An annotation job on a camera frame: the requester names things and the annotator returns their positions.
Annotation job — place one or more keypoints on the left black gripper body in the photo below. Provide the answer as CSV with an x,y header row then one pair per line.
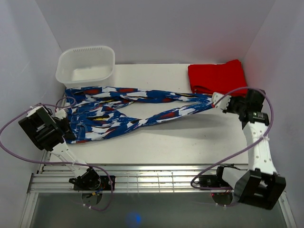
x,y
63,124

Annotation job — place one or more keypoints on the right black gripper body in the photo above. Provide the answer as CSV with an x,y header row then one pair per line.
x,y
235,105

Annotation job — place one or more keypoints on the blue patterned trousers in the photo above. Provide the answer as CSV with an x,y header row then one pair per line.
x,y
96,114

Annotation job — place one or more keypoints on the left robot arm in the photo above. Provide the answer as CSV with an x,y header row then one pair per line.
x,y
50,133

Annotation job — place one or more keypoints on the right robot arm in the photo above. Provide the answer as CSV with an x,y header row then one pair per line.
x,y
260,185

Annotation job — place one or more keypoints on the red folded trousers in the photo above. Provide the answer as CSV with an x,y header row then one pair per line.
x,y
221,78

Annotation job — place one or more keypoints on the white plastic basin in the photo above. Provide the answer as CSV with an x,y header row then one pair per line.
x,y
86,66

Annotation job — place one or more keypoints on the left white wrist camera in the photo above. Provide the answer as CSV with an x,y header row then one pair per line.
x,y
61,114

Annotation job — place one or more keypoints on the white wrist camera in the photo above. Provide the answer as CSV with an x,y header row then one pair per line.
x,y
220,101
61,114

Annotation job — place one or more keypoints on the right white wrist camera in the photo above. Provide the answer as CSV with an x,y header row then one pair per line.
x,y
220,101

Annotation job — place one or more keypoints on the aluminium rail frame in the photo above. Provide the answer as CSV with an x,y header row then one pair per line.
x,y
146,195

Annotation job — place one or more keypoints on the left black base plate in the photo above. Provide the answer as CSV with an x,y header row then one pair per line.
x,y
104,185

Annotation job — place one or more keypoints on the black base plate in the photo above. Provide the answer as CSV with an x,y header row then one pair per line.
x,y
212,182
104,185

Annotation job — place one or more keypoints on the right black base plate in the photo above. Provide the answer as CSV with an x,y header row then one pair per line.
x,y
212,182

